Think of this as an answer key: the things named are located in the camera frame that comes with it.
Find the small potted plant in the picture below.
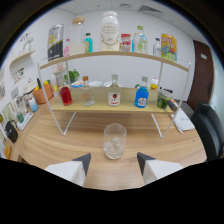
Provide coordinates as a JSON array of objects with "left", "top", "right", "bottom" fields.
[{"left": 63, "top": 69, "right": 80, "bottom": 84}]

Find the black yellow packet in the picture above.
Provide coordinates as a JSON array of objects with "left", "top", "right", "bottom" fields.
[{"left": 47, "top": 23, "right": 65, "bottom": 62}]

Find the clear glass with ice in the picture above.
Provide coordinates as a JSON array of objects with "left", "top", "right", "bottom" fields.
[{"left": 103, "top": 123, "right": 128, "bottom": 160}]

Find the teal liquid bottle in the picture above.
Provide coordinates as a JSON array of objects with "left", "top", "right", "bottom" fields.
[{"left": 83, "top": 32, "right": 94, "bottom": 54}]

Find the black handbag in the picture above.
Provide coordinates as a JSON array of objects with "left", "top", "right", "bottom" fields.
[{"left": 4, "top": 119, "right": 19, "bottom": 144}]

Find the orange plant pot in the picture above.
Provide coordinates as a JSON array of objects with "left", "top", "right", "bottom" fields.
[{"left": 32, "top": 83, "right": 54, "bottom": 105}]

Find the small clear bottle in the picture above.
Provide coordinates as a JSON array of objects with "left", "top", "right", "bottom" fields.
[{"left": 152, "top": 37, "right": 162, "bottom": 57}]

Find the black office chair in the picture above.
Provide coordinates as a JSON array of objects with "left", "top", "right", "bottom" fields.
[{"left": 190, "top": 102, "right": 224, "bottom": 161}]

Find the green cap clear bottle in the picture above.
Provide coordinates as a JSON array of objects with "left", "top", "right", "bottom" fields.
[{"left": 133, "top": 25, "right": 148, "bottom": 55}]

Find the red liquid bottle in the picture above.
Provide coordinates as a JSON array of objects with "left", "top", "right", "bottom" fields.
[{"left": 58, "top": 84, "right": 73, "bottom": 107}]

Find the white pouch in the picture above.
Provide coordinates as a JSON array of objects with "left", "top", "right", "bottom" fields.
[{"left": 171, "top": 109, "right": 196, "bottom": 133}]

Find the clear bottle white cap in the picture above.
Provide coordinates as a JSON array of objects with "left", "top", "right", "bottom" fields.
[{"left": 107, "top": 74, "right": 122, "bottom": 107}]

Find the light blue cup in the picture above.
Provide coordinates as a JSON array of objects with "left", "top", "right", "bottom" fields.
[{"left": 28, "top": 97, "right": 39, "bottom": 113}]

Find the pink liquid bottle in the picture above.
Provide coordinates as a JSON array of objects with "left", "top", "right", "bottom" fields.
[{"left": 63, "top": 38, "right": 71, "bottom": 58}]

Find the blue liquid bottle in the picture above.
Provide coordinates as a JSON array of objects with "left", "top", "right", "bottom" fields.
[{"left": 134, "top": 76, "right": 150, "bottom": 109}]

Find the white figurine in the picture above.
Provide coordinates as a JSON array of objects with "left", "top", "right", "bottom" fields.
[{"left": 21, "top": 33, "right": 35, "bottom": 54}]

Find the white tray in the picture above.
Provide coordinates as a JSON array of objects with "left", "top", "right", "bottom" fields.
[{"left": 16, "top": 112, "right": 35, "bottom": 131}]

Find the white bowl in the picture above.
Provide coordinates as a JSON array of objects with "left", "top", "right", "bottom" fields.
[{"left": 88, "top": 80, "right": 104, "bottom": 88}]

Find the yellow snack bag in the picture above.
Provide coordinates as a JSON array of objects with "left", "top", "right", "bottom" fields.
[{"left": 160, "top": 33, "right": 178, "bottom": 62}]

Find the clear bottle orange cap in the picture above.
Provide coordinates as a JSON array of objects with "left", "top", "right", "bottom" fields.
[{"left": 81, "top": 75, "right": 95, "bottom": 107}]

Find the brown door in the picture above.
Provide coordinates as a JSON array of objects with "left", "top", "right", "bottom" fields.
[{"left": 186, "top": 39, "right": 214, "bottom": 111}]

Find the green cup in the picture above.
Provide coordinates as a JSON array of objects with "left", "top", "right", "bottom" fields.
[{"left": 15, "top": 111, "right": 25, "bottom": 124}]

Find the large white bottle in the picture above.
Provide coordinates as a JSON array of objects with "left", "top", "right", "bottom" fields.
[{"left": 100, "top": 10, "right": 121, "bottom": 52}]

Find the two-tier wooden shelf rack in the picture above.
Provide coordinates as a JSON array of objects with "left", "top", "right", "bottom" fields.
[{"left": 36, "top": 49, "right": 193, "bottom": 139}]

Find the red lid jar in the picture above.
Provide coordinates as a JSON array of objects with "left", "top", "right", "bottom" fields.
[{"left": 120, "top": 33, "right": 133, "bottom": 53}]

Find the wooden wall shelf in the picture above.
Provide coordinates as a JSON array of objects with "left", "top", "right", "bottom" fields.
[{"left": 9, "top": 49, "right": 37, "bottom": 68}]

